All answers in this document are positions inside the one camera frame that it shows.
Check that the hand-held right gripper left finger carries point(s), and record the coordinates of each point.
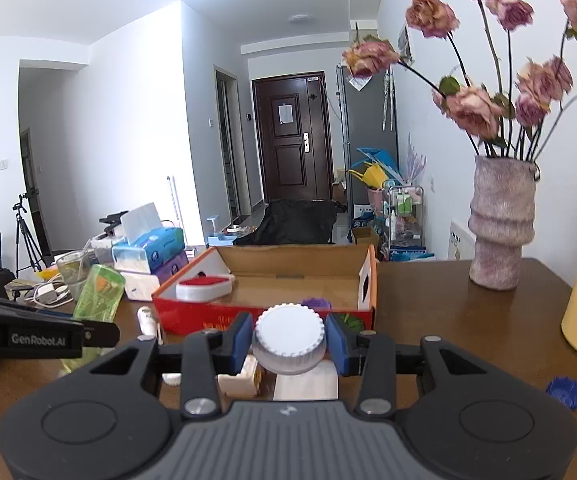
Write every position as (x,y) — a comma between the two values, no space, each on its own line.
(242,337)

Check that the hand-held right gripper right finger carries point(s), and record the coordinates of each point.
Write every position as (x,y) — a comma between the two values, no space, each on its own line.
(336,342)

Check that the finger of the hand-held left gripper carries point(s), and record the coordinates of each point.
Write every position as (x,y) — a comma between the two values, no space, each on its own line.
(101,334)

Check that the green spray bottle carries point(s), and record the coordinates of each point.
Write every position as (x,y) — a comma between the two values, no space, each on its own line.
(101,290)

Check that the white ribbed bottle cap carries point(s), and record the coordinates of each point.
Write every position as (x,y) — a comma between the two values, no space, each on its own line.
(288,335)

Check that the white and red lint brush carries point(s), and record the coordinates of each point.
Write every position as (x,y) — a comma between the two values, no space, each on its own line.
(203,287)

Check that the red cardboard box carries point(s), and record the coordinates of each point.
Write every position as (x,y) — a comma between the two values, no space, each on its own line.
(288,280)

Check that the blue bottle cap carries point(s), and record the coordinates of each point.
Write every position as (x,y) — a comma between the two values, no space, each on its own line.
(563,392)

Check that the small white dropper bottle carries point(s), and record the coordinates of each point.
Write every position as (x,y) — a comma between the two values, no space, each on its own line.
(146,320)

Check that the clear plastic box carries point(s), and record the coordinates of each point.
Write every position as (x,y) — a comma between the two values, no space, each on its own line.
(308,385)

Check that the clear plastic cup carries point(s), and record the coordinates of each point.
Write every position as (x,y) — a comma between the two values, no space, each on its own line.
(73,275)

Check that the clear wrapped tissue pack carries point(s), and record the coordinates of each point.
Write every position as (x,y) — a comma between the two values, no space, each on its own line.
(128,260)

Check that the clear food container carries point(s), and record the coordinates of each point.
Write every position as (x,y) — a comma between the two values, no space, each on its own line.
(102,247)

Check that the purple tissue pack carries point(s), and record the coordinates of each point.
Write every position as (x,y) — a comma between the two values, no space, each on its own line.
(173,272)

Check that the blue pet feeder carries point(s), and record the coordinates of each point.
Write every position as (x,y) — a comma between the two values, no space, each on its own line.
(218,237)

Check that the blue tissue pack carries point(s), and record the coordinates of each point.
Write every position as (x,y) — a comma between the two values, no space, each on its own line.
(158,247)

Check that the brown cardboard box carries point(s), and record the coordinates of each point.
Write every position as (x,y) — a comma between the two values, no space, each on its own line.
(366,239)

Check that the stack of blue bags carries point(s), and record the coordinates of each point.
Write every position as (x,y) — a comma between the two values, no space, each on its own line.
(411,255)

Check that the blue litter bag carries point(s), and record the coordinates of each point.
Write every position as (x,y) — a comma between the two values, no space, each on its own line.
(363,217)

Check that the metal rack cart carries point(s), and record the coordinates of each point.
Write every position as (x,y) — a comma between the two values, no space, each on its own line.
(403,225)

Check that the pink bucket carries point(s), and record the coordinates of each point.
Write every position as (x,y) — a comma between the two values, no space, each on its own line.
(374,199)

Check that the dark brown door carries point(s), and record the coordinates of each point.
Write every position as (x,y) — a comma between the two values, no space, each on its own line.
(293,160)

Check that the purple feathery decoration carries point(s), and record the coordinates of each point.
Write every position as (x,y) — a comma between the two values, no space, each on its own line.
(415,162)

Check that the pink stone vase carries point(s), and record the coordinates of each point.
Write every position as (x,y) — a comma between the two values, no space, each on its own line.
(501,230)

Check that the grey refrigerator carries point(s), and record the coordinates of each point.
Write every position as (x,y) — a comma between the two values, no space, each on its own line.
(368,120)

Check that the ceiling lamp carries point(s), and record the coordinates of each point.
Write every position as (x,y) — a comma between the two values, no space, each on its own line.
(301,18)

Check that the dried pink rose bouquet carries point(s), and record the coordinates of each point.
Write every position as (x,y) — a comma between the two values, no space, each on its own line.
(431,15)

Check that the black camera tripod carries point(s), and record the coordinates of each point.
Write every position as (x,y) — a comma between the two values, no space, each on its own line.
(20,210)

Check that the wall electrical panel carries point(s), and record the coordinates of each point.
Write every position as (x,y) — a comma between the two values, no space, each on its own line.
(406,45)

